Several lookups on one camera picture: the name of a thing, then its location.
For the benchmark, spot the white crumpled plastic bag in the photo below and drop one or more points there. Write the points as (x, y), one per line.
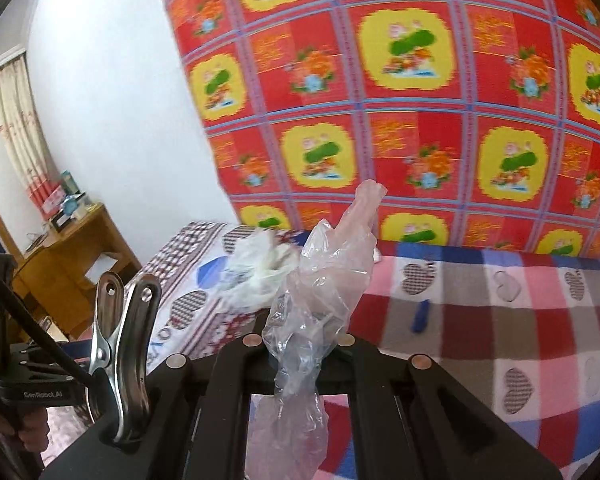
(260, 270)

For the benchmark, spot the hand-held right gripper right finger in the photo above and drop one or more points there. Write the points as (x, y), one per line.
(370, 375)

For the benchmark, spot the teal box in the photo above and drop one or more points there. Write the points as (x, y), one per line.
(70, 182)

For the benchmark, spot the person's left hand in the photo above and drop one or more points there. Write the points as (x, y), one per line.
(35, 425)

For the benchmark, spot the red box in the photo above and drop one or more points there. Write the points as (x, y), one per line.
(45, 199)

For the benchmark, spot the red floral printed cloth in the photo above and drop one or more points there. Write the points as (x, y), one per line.
(430, 100)

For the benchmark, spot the small blue stick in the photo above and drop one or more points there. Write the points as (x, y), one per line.
(420, 317)

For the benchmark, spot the blue alarm clock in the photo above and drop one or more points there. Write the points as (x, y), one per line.
(70, 206)

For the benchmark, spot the clear plastic bag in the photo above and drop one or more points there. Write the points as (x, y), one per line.
(325, 285)

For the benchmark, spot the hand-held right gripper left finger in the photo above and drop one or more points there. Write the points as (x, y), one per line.
(230, 375)

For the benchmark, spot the cream patterned curtain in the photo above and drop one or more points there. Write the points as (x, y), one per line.
(20, 125)

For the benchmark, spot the metal spring clip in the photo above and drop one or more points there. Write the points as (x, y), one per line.
(125, 340)

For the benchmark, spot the wooden nightstand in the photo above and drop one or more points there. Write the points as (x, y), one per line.
(80, 255)

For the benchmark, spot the plaid heart bed blanket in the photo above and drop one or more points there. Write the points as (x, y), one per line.
(480, 310)

